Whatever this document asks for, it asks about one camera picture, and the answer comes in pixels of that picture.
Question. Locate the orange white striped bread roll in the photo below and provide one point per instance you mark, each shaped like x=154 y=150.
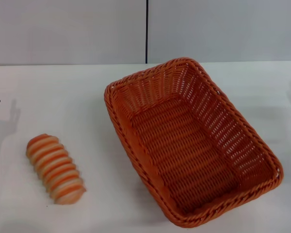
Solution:
x=54 y=168

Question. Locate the orange woven plastic basket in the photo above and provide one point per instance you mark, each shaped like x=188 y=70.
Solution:
x=184 y=150

